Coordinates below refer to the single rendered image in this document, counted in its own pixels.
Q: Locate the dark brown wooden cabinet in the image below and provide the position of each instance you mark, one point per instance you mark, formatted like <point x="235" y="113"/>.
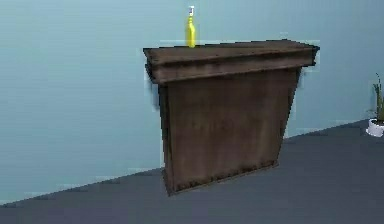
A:
<point x="226" y="120"/>

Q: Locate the yellow spray bottle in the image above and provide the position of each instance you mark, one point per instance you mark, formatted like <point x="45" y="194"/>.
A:
<point x="190" y="33"/>

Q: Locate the green plant in white pot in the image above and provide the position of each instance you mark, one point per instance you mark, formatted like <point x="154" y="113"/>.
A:
<point x="377" y="123"/>

